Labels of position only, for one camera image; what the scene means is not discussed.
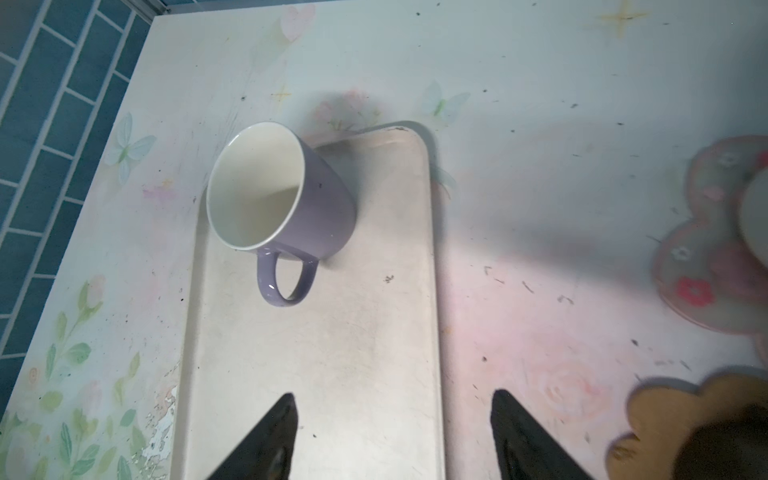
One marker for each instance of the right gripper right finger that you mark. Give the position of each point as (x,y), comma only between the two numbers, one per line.
(524,449)

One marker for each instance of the brown paw coaster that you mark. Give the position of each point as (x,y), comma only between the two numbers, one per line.
(662,418)

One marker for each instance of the pink flower coaster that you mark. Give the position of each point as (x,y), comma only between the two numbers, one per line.
(703,269)

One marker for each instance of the white mug red inside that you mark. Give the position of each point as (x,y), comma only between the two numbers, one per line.
(753,217)

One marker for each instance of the beige serving tray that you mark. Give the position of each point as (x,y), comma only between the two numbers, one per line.
(360,354)

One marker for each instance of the purple mug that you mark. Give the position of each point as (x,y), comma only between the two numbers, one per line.
(271,195)

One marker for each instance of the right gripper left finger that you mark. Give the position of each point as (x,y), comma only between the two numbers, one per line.
(266,451)

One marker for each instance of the black mug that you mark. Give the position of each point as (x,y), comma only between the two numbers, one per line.
(731,449)

